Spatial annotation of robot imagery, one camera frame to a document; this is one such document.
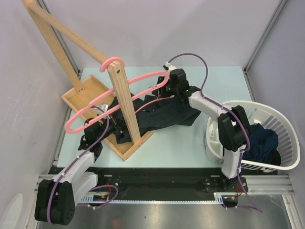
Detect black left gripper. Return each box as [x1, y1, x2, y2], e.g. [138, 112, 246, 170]
[96, 114, 133, 142]

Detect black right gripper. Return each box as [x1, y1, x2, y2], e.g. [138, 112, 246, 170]
[152, 77, 179, 98]

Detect wooden rack base tray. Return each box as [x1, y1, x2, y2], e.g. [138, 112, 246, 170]
[61, 75, 155, 162]

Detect pink plastic hanger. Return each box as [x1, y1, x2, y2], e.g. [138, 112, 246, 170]
[65, 56, 170, 134]

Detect dark green shorts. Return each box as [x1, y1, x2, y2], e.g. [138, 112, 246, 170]
[107, 94, 201, 145]

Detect navy blue shorts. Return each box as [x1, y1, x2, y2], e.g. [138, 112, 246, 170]
[243, 124, 281, 166]

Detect wooden rack post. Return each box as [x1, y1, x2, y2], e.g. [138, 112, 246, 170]
[23, 0, 141, 143]

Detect pink hanger with green shorts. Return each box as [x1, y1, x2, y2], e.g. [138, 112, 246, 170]
[135, 97, 172, 113]

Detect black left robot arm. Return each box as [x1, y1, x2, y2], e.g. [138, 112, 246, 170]
[34, 115, 122, 225]

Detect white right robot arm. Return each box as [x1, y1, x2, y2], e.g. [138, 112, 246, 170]
[153, 64, 251, 191]

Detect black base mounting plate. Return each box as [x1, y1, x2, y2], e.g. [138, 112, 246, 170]
[88, 167, 248, 203]

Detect white laundry basket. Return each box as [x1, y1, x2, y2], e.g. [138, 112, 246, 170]
[204, 100, 300, 171]

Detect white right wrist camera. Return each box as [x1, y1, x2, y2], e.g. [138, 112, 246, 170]
[163, 62, 176, 72]

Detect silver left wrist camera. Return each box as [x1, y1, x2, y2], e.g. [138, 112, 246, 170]
[99, 103, 109, 112]

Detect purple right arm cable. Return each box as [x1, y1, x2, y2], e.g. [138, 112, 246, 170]
[169, 52, 264, 213]

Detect aluminium rail with cable duct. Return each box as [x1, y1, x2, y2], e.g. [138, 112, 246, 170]
[37, 175, 294, 205]

